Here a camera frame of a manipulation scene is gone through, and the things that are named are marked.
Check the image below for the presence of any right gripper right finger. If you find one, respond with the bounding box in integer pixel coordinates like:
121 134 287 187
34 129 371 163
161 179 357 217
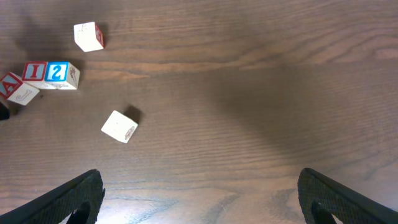
297 168 397 224

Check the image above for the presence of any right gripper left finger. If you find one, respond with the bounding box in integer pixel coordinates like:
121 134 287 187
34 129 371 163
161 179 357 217
1 169 105 224

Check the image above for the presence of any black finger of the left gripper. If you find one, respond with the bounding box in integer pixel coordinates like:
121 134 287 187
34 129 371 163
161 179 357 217
0 98 10 121

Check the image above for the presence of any white picture block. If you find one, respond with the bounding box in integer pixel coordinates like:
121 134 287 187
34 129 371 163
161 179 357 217
73 21 104 52

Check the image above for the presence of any red letter A block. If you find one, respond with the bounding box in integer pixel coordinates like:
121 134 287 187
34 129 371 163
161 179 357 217
1 72 40 106

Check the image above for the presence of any red letter I block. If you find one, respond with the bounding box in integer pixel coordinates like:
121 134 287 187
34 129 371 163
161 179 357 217
22 61 56 90

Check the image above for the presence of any white block blue edge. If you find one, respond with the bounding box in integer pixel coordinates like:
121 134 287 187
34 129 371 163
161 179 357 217
101 110 138 143

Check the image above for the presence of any blue number 2 block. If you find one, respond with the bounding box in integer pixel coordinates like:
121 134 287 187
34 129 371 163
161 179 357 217
44 62 80 90

